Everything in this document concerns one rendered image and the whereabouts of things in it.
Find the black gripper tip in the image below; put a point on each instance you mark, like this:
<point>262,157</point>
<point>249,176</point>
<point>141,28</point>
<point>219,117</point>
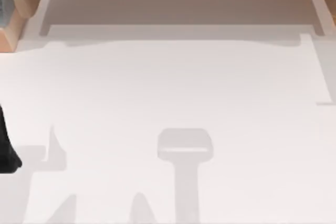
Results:
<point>7,153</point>

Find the wooden cupboard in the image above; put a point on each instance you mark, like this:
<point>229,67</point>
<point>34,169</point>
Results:
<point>13,22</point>

